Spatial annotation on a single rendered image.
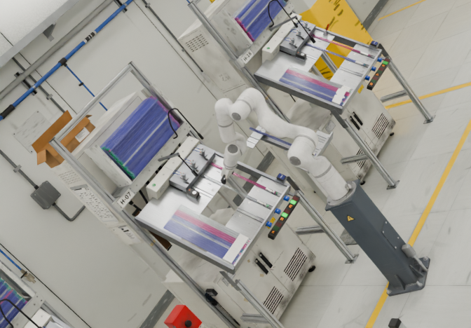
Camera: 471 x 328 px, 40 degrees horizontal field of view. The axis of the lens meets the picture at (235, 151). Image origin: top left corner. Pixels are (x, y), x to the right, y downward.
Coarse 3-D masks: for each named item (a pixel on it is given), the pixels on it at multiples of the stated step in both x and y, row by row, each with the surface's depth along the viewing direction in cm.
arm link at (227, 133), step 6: (222, 126) 359; (228, 126) 360; (222, 132) 363; (228, 132) 363; (234, 132) 366; (222, 138) 366; (228, 138) 365; (234, 138) 368; (240, 138) 372; (240, 144) 380; (246, 144) 380; (240, 150) 379; (246, 150) 382
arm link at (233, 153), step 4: (228, 144) 376; (232, 144) 376; (228, 148) 374; (232, 148) 374; (236, 148) 375; (228, 152) 373; (232, 152) 373; (236, 152) 373; (240, 152) 379; (224, 156) 379; (228, 156) 374; (232, 156) 373; (236, 156) 375; (224, 160) 381; (228, 160) 378; (232, 160) 377; (236, 160) 380; (228, 164) 380; (232, 164) 380
